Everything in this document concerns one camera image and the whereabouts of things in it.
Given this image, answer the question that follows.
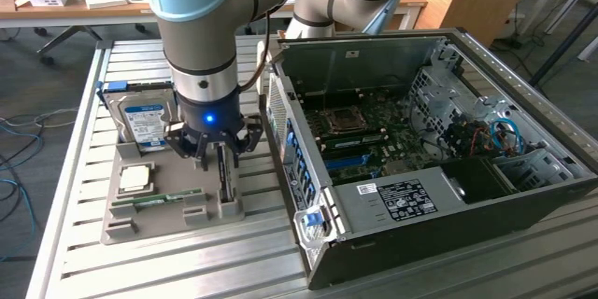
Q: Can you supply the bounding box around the black caster leg frame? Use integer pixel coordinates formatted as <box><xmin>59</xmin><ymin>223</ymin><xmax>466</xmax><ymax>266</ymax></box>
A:
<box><xmin>36</xmin><ymin>25</ymin><xmax>104</xmax><ymax>66</ymax></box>

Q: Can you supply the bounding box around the blue floor cable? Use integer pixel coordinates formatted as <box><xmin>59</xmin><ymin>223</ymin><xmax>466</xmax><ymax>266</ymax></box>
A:
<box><xmin>0</xmin><ymin>116</ymin><xmax>45</xmax><ymax>261</ymax></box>

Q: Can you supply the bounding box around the metal disk bay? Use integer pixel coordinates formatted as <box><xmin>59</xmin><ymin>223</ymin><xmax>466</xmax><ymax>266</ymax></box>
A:
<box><xmin>492</xmin><ymin>148</ymin><xmax>575</xmax><ymax>191</ymax></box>

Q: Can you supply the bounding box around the black power wire bundle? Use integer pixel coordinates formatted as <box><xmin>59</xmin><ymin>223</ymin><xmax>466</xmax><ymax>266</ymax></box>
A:
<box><xmin>440</xmin><ymin>120</ymin><xmax>491</xmax><ymax>158</ymax></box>

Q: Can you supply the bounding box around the grey parts rack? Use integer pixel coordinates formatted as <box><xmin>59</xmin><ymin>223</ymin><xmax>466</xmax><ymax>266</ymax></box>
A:
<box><xmin>100</xmin><ymin>113</ymin><xmax>247</xmax><ymax>246</ymax></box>

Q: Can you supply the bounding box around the green graphics card with fan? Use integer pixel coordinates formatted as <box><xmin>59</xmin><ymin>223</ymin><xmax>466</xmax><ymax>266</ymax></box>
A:
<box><xmin>212</xmin><ymin>139</ymin><xmax>237</xmax><ymax>204</ymax></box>

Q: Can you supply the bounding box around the silver CPU chip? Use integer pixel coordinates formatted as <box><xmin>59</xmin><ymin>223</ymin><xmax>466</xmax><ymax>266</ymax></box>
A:
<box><xmin>119</xmin><ymin>165</ymin><xmax>153</xmax><ymax>191</ymax></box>

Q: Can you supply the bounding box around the blue plastic case latch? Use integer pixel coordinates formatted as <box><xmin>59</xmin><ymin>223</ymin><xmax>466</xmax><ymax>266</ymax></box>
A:
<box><xmin>300</xmin><ymin>207</ymin><xmax>328</xmax><ymax>227</ymax></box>

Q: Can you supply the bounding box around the red wire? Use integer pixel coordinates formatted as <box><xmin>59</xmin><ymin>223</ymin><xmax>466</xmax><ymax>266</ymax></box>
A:
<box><xmin>471</xmin><ymin>127</ymin><xmax>490</xmax><ymax>155</ymax></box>

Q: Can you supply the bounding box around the CPU socket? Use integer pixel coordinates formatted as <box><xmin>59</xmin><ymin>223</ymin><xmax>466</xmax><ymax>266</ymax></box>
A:
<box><xmin>326</xmin><ymin>106</ymin><xmax>368</xmax><ymax>132</ymax></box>

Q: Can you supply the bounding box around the blue data wire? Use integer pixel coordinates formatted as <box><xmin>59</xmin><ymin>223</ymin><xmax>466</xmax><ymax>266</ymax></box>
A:
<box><xmin>487</xmin><ymin>116</ymin><xmax>527</xmax><ymax>156</ymax></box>

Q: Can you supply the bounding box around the black metal door frame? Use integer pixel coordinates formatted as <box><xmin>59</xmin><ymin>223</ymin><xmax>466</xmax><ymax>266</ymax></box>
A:
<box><xmin>530</xmin><ymin>0</ymin><xmax>598</xmax><ymax>86</ymax></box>

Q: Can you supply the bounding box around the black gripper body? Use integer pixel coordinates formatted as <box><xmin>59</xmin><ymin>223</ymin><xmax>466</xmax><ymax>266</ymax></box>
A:
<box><xmin>176</xmin><ymin>90</ymin><xmax>247</xmax><ymax>135</ymax></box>

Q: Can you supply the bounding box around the wooden office desk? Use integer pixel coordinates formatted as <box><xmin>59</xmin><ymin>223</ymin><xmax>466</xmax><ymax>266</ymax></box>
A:
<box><xmin>0</xmin><ymin>0</ymin><xmax>428</xmax><ymax>39</ymax></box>

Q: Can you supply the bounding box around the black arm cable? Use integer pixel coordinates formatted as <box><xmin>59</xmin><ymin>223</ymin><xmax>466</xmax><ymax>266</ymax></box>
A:
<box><xmin>237</xmin><ymin>0</ymin><xmax>284</xmax><ymax>94</ymax></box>

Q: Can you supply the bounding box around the blue expansion slot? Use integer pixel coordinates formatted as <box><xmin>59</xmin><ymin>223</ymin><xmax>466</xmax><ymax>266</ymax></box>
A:
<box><xmin>326</xmin><ymin>153</ymin><xmax>375</xmax><ymax>170</ymax></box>

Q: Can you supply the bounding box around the green motherboard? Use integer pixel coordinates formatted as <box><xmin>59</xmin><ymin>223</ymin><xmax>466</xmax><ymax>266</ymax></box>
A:
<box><xmin>297</xmin><ymin>92</ymin><xmax>450</xmax><ymax>186</ymax></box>

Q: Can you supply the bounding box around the hard disk in blue caddy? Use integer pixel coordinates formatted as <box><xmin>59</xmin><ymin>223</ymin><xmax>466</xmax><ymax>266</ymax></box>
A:
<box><xmin>95</xmin><ymin>80</ymin><xmax>181</xmax><ymax>153</ymax></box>

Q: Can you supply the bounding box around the white floor cable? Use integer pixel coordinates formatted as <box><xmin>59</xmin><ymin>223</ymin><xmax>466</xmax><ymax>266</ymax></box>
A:
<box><xmin>0</xmin><ymin>108</ymin><xmax>79</xmax><ymax>128</ymax></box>

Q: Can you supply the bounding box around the open black PC case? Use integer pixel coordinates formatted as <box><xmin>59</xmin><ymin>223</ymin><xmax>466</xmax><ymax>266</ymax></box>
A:
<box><xmin>255</xmin><ymin>27</ymin><xmax>598</xmax><ymax>291</ymax></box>

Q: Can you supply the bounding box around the grey power supply unit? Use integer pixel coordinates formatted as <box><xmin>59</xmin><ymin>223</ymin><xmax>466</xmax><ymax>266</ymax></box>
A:
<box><xmin>331</xmin><ymin>167</ymin><xmax>468</xmax><ymax>233</ymax></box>

